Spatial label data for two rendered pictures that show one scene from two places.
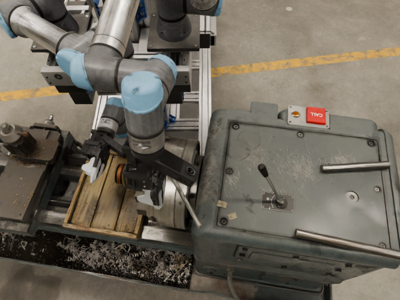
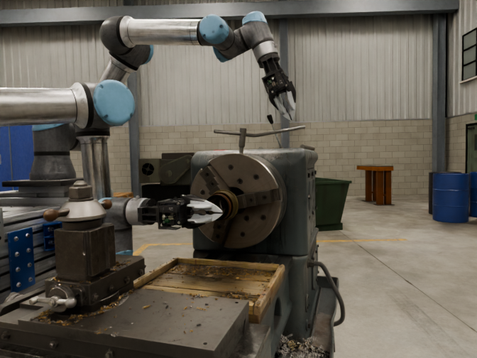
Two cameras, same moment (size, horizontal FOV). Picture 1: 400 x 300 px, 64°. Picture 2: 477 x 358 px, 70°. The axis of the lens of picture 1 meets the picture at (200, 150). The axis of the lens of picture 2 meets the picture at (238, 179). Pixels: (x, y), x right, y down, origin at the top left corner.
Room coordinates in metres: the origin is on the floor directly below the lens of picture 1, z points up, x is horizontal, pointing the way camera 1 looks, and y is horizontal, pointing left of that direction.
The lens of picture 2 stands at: (0.31, 1.25, 1.21)
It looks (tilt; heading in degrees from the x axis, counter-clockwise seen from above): 3 degrees down; 277
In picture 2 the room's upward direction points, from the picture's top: 1 degrees counter-clockwise
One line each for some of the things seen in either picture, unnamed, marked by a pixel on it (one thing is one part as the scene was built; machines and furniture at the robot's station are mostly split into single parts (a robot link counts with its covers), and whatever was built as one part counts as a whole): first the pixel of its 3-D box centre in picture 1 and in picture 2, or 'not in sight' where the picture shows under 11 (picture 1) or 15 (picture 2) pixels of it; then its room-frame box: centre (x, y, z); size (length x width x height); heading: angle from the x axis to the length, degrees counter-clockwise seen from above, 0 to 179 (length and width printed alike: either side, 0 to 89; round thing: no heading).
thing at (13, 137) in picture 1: (9, 132); (81, 209); (0.65, 0.70, 1.13); 0.08 x 0.08 x 0.03
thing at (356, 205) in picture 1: (286, 194); (260, 193); (0.40, -0.30, 1.06); 0.59 x 0.48 x 0.39; 79
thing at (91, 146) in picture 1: (99, 145); (165, 212); (0.61, 0.38, 1.08); 0.12 x 0.09 x 0.08; 169
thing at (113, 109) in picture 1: (113, 112); (117, 212); (0.77, 0.34, 1.08); 0.11 x 0.08 x 0.09; 169
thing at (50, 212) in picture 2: not in sight; (57, 214); (0.66, 0.75, 1.13); 0.04 x 0.02 x 0.02; 79
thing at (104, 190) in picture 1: (113, 190); (209, 283); (0.50, 0.37, 0.89); 0.36 x 0.30 x 0.04; 169
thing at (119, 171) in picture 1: (130, 175); (221, 205); (0.48, 0.25, 1.08); 0.09 x 0.09 x 0.09; 79
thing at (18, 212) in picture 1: (27, 168); (116, 319); (0.59, 0.72, 0.95); 0.43 x 0.17 x 0.05; 169
